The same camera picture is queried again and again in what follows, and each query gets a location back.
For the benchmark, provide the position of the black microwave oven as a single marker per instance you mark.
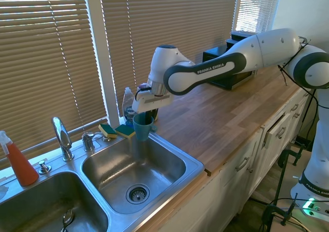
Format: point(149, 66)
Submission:
point(231, 80)

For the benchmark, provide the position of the black C clamp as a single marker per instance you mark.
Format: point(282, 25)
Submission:
point(290, 154)
point(278, 211)

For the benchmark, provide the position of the wide tan window blind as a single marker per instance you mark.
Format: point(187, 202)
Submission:
point(167, 23)
point(46, 70)

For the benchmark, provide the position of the narrow tan window blind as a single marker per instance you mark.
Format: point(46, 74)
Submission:
point(257, 8)

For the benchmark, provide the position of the metal sink drain strainer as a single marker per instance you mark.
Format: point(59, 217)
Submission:
point(137, 193)

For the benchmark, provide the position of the orange spray bottle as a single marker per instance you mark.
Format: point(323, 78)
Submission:
point(21, 165)

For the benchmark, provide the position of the stainless steel double sink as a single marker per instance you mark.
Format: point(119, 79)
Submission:
point(108, 170)

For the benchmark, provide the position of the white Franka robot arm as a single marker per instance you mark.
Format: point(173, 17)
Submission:
point(205, 72)

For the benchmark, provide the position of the white kitchen cabinet unit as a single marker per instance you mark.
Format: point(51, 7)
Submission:
point(257, 170)

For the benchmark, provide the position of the metal spoon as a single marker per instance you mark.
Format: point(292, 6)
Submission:
point(67, 217)

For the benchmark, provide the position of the white window frame post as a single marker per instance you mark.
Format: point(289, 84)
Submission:
point(104, 62)

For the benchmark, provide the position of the white wipes canister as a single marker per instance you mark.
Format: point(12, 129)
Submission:
point(141, 86)

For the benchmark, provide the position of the yellow green sponge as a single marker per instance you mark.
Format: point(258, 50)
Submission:
point(108, 131)
point(125, 131)

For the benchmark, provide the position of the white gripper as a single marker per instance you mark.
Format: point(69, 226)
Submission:
point(151, 102)

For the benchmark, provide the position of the clear Dawn dish soap bottle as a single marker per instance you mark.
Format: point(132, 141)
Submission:
point(126, 106)

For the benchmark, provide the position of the teal plastic cup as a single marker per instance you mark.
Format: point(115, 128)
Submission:
point(142, 130)

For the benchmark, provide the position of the chrome kitchen faucet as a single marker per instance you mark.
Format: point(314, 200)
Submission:
point(62, 136)

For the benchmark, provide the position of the small chrome sink knob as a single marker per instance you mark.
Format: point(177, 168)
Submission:
point(44, 167)

